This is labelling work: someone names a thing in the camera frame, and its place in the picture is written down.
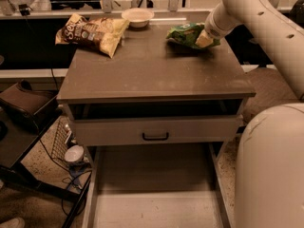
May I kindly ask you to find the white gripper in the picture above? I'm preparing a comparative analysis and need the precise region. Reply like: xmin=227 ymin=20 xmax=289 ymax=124
xmin=196 ymin=3 xmax=240 ymax=48

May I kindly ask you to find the green rice chip bag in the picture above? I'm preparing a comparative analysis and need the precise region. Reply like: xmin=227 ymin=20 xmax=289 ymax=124
xmin=166 ymin=23 xmax=220 ymax=49

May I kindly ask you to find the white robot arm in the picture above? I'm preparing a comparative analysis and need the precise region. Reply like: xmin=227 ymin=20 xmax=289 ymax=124
xmin=197 ymin=0 xmax=304 ymax=228

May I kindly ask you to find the grey drawer cabinet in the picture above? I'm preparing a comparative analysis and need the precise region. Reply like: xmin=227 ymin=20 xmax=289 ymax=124
xmin=56 ymin=11 xmax=257 ymax=228

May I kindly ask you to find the brown yellow chip bag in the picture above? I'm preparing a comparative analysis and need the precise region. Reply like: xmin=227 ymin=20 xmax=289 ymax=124
xmin=55 ymin=13 xmax=129 ymax=58

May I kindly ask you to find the open middle drawer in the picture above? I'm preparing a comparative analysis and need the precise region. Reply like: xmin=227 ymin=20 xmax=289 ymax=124
xmin=82 ymin=143 xmax=235 ymax=228

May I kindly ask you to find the brown bag on side table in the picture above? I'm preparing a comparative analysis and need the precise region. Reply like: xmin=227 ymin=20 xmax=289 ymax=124
xmin=0 ymin=80 xmax=58 ymax=132

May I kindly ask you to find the white bowl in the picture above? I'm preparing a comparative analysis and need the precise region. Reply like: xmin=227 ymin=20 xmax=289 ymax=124
xmin=122 ymin=8 xmax=154 ymax=29

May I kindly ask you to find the white round container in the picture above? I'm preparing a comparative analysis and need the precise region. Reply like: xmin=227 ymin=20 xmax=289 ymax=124
xmin=64 ymin=145 xmax=85 ymax=165

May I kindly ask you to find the dark side table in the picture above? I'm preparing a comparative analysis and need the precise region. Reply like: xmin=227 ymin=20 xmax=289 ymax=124
xmin=0 ymin=109 xmax=91 ymax=228

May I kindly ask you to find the white shoe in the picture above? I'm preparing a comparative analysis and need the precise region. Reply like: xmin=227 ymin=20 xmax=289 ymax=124
xmin=0 ymin=218 xmax=25 ymax=228

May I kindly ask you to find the top drawer with black handle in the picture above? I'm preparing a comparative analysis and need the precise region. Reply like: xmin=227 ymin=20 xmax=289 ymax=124
xmin=71 ymin=115 xmax=242 ymax=146

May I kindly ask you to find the wire basket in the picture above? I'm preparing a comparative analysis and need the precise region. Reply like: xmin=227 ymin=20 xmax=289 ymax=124
xmin=50 ymin=119 xmax=72 ymax=168

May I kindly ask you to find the black adapter on rail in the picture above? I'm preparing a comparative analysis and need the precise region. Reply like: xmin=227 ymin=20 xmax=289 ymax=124
xmin=18 ymin=4 xmax=30 ymax=16

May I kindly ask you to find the black floor cable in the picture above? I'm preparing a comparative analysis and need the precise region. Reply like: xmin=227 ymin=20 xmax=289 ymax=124
xmin=38 ymin=138 xmax=93 ymax=218

